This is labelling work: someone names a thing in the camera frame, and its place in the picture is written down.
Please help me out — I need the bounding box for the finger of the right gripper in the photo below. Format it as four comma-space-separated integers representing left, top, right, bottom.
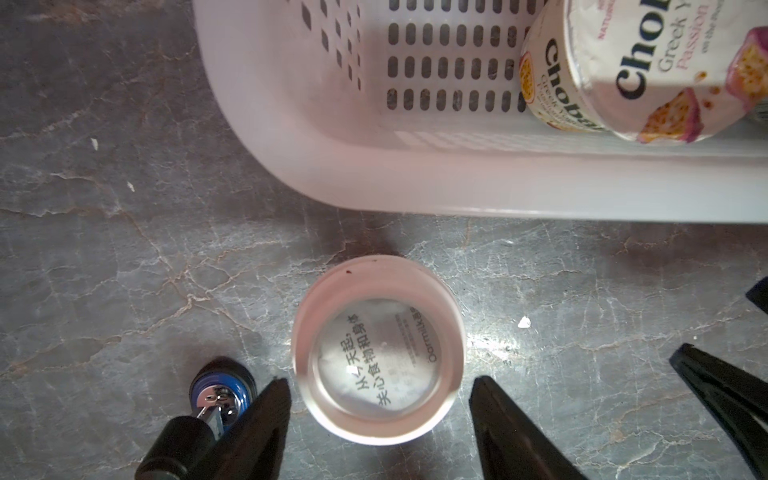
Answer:
670, 344, 767, 477
745, 277, 768, 314

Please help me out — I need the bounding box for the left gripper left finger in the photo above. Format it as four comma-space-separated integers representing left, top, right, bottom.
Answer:
187, 378, 292, 480

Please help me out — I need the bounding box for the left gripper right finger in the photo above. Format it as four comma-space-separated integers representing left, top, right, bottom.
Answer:
469, 376, 584, 479

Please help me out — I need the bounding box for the yogurt cup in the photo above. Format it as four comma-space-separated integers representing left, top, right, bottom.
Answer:
291, 255, 466, 446

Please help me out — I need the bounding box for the wide Chobani yogurt tub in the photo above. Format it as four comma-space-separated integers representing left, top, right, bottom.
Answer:
518, 1, 767, 145

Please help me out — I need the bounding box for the white plastic perforated basket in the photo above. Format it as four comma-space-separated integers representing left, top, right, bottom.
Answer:
193, 1, 767, 223

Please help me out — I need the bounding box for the blue black stapler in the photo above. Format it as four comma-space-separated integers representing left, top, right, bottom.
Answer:
134, 356, 256, 479

